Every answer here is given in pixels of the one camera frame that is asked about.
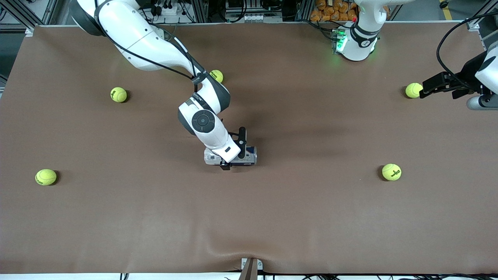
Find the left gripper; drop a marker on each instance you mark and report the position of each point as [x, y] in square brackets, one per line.
[465, 76]

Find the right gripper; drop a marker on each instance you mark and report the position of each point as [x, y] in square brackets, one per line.
[225, 167]

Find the white blue tennis ball can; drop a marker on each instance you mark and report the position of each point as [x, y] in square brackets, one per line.
[251, 155]

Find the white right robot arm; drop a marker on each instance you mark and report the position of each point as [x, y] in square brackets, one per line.
[136, 35]

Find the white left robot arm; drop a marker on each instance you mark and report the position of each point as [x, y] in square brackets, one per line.
[360, 42]

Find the yellow tennis ball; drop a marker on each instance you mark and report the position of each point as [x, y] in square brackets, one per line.
[118, 95]
[218, 74]
[391, 172]
[412, 90]
[46, 177]

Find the brown table mat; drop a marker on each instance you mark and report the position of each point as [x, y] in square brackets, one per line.
[249, 217]

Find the orange objects pile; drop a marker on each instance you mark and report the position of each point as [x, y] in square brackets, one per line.
[330, 11]

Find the white terminal strip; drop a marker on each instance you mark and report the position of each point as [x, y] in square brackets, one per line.
[253, 18]

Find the white power strip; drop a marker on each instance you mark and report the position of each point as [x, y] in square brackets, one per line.
[171, 15]

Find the aluminium frame post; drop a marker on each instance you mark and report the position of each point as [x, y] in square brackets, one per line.
[480, 17]
[23, 17]

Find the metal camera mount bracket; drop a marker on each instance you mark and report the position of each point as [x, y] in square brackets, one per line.
[251, 268]

